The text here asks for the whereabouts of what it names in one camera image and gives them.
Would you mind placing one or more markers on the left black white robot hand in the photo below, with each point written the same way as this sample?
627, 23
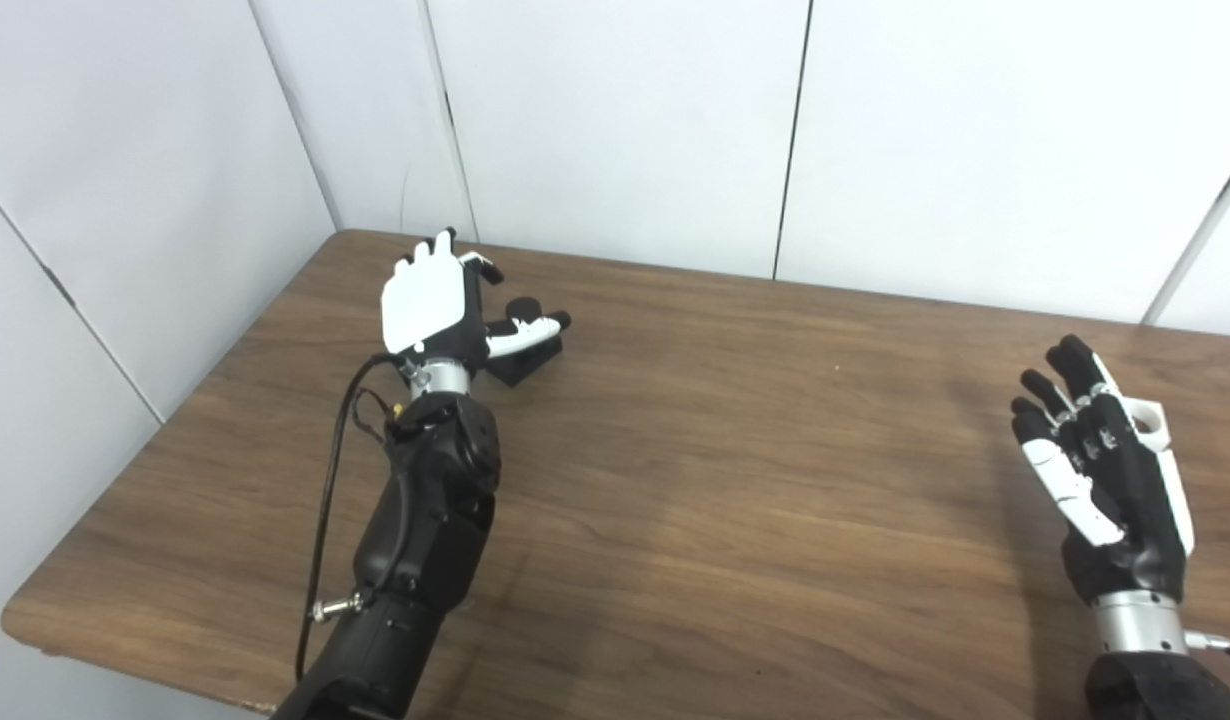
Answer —
425, 300

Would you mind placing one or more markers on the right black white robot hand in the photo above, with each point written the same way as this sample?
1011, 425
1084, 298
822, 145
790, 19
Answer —
1135, 520

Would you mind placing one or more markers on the white square piece with hole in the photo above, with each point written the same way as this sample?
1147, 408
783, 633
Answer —
1160, 430

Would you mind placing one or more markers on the black peg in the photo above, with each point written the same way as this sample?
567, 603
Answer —
525, 365

